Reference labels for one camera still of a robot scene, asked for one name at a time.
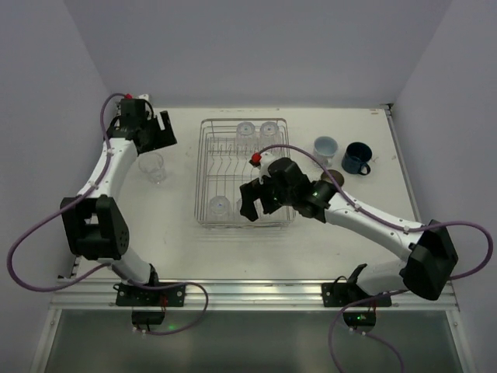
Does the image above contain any clear glass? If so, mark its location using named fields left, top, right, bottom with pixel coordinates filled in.
left=259, top=121, right=282, bottom=148
left=235, top=121, right=257, bottom=151
left=138, top=152, right=166, bottom=184
left=235, top=197, right=265, bottom=225
left=207, top=195, right=233, bottom=223

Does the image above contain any beige brown cup back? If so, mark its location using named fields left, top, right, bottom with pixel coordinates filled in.
left=320, top=169, right=345, bottom=188

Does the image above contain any light grey footed cup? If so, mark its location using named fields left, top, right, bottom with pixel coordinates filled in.
left=313, top=136, right=339, bottom=168

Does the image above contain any dark blue ceramic mug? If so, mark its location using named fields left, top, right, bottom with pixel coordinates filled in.
left=342, top=141, right=373, bottom=176

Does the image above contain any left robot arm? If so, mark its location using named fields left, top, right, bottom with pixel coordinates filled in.
left=61, top=95, right=177, bottom=287

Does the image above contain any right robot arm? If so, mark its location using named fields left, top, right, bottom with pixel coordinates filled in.
left=240, top=152, right=458, bottom=305

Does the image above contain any right controller box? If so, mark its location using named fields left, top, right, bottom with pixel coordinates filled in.
left=342, top=311, right=377, bottom=333

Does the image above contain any controller box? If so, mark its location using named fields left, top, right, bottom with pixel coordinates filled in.
left=131, top=311, right=165, bottom=329
left=342, top=311, right=377, bottom=333

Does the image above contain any left controller box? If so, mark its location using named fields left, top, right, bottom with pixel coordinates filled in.
left=131, top=311, right=165, bottom=329

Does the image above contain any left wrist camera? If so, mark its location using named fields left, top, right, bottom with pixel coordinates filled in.
left=134, top=94, right=151, bottom=101

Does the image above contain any metal wire dish rack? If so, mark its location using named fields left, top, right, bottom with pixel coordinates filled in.
left=194, top=118, right=296, bottom=228

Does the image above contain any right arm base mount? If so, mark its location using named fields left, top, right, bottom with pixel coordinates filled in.
left=321, top=263, right=392, bottom=308

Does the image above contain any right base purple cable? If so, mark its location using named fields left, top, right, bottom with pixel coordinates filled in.
left=328, top=295, right=403, bottom=373

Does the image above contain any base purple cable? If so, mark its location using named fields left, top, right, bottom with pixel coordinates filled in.
left=328, top=295, right=403, bottom=373
left=134, top=282, right=210, bottom=336

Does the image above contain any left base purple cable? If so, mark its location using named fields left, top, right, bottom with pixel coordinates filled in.
left=134, top=282, right=210, bottom=336

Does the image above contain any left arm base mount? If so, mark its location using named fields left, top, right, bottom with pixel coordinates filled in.
left=113, top=276, right=186, bottom=308

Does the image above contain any aluminium front rail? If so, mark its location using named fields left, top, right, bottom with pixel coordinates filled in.
left=49, top=277, right=459, bottom=312

